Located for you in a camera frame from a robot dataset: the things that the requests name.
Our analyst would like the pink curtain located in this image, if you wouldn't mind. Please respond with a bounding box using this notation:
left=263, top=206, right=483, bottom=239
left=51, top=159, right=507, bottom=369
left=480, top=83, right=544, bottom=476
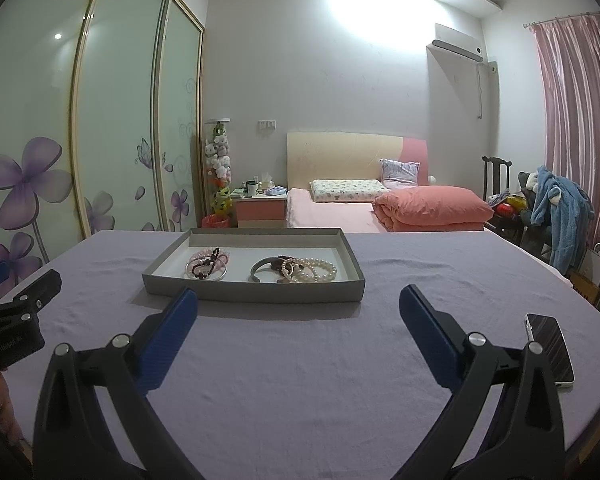
left=532, top=12, right=600, bottom=256

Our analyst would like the pink nightstand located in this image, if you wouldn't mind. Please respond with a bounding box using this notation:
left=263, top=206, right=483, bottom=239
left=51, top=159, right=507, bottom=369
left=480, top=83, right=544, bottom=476
left=232, top=195, right=287, bottom=227

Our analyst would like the air conditioner cable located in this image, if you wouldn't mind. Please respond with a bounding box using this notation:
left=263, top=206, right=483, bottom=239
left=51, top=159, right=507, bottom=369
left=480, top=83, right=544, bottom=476
left=474, top=61, right=499, bottom=121

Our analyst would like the white pearl bracelet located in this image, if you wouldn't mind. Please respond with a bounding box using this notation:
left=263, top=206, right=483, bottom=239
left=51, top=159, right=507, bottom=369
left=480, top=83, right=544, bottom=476
left=291, top=258, right=338, bottom=284

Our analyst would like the thin pink pearl bracelet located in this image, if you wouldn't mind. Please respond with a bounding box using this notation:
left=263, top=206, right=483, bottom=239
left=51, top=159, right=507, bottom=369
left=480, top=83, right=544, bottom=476
left=281, top=258, right=315, bottom=284

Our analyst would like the person's left hand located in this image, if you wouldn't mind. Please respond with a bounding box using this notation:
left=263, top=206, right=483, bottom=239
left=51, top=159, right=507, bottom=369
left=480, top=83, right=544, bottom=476
left=0, top=372, right=23, bottom=442

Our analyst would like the black bead bracelet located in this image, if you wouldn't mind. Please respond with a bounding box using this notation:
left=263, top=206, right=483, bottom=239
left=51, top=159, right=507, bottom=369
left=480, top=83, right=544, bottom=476
left=190, top=249, right=222, bottom=279

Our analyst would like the small purple patterned pillow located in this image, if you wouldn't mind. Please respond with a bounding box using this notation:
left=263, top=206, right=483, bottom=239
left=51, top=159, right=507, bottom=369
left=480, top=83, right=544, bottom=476
left=379, top=159, right=421, bottom=190

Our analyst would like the bed with pink sheet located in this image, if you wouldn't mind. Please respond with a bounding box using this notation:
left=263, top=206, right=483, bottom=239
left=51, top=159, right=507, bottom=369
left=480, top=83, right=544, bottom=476
left=286, top=187, right=496, bottom=234

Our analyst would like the pile of colourful toys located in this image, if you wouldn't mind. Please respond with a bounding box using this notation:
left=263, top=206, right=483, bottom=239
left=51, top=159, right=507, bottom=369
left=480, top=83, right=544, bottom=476
left=489, top=191, right=532, bottom=222

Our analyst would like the pink chunky bead bracelet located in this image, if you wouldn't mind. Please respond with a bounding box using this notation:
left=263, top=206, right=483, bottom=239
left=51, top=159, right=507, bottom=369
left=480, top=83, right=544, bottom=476
left=187, top=246, right=232, bottom=278

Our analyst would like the beige and pink headboard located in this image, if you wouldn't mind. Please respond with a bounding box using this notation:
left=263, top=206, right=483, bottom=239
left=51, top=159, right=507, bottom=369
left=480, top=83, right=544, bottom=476
left=286, top=131, right=429, bottom=191

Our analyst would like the thin silver bangle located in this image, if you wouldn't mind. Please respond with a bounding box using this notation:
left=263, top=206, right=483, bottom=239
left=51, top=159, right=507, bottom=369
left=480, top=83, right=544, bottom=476
left=186, top=259, right=229, bottom=282

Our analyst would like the white floral pillow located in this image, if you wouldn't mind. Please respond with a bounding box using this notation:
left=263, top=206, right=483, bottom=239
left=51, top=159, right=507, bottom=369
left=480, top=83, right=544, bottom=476
left=309, top=178, right=388, bottom=203

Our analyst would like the blue fleece garment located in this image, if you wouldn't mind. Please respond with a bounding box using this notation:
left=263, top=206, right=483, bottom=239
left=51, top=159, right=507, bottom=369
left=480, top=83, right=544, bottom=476
left=530, top=165, right=596, bottom=272

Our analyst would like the smartphone with white edge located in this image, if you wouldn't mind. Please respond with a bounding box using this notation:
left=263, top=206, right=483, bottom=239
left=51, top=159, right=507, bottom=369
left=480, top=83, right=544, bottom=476
left=524, top=312, right=576, bottom=390

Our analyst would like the floral sliding door wardrobe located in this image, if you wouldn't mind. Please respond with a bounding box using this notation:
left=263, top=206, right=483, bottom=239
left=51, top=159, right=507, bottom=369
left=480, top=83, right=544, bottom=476
left=0, top=0, right=206, bottom=291

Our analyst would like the folded salmon quilt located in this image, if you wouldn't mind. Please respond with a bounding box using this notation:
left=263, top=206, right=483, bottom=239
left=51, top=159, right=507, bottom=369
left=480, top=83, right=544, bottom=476
left=371, top=186, right=494, bottom=233

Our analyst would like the clear tube of plush toys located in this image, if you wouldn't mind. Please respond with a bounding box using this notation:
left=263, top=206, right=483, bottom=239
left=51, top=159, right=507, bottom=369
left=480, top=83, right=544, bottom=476
left=203, top=119, right=234, bottom=218

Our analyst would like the dark red bead bracelet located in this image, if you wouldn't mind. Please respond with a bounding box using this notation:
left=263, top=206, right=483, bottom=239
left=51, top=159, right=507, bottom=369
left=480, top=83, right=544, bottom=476
left=271, top=255, right=301, bottom=281

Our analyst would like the curtain rod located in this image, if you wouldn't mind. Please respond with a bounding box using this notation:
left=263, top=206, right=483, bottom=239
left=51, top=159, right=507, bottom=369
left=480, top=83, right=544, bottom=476
left=523, top=10, right=600, bottom=29

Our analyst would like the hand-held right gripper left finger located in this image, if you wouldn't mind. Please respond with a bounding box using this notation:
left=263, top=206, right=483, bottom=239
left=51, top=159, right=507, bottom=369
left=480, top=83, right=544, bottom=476
left=32, top=287, right=206, bottom=480

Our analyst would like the dark grey bangle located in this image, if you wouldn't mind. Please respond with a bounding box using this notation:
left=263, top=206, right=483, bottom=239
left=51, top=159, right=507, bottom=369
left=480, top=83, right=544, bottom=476
left=250, top=256, right=282, bottom=284

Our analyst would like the grey cardboard tray box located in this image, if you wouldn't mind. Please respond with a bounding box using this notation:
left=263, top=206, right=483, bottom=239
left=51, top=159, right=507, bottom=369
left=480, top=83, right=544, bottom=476
left=141, top=227, right=367, bottom=303

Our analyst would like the dark wooden chair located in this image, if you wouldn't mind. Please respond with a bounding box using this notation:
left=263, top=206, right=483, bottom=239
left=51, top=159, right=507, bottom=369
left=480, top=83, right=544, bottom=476
left=482, top=155, right=514, bottom=202

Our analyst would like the purple tablecloth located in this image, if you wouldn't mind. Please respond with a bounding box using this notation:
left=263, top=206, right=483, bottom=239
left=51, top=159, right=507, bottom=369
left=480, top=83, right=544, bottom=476
left=0, top=230, right=600, bottom=480

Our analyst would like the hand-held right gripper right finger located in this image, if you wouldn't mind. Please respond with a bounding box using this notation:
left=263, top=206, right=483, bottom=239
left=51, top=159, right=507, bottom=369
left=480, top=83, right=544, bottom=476
left=399, top=284, right=567, bottom=480

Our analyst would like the dark seat frame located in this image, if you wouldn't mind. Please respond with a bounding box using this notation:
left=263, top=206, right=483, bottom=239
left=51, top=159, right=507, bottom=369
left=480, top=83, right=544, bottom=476
left=495, top=171, right=556, bottom=258

